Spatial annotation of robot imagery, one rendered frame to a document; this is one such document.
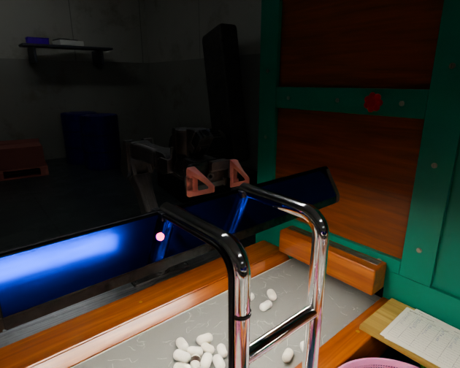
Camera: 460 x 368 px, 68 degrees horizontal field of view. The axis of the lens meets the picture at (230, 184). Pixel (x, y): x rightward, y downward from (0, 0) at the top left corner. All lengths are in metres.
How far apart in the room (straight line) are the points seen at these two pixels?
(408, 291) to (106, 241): 0.72
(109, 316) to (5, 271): 0.48
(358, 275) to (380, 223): 0.14
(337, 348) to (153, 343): 0.39
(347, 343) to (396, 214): 0.32
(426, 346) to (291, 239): 0.41
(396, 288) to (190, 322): 0.51
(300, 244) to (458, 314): 0.39
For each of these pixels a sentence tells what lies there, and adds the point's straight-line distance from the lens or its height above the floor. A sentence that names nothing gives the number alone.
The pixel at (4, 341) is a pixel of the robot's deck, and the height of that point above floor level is 0.67.
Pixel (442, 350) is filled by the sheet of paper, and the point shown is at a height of 0.78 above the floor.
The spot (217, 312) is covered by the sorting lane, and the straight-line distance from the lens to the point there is 0.90.
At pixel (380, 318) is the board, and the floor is 0.78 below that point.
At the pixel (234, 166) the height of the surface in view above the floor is 1.09.
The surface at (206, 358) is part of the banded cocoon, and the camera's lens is 0.76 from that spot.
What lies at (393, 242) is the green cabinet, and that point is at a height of 0.91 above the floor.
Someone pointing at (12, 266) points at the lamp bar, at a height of 1.10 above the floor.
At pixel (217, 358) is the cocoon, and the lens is 0.76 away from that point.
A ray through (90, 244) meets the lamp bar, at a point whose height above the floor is 1.10.
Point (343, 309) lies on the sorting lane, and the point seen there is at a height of 0.74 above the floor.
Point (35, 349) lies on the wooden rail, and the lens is 0.87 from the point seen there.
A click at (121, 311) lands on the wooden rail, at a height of 0.76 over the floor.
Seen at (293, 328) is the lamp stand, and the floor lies 0.96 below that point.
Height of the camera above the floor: 1.29
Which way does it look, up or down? 17 degrees down
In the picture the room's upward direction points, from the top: straight up
